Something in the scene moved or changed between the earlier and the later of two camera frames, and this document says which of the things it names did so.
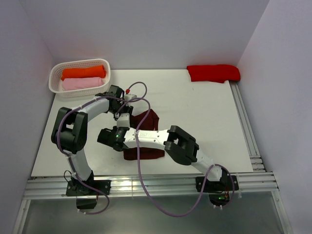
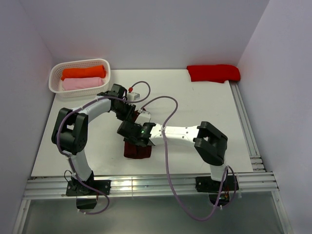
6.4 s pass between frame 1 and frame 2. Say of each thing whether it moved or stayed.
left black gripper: stayed
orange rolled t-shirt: stayed
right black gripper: moved
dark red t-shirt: moved
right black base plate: stayed
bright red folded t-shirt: stayed
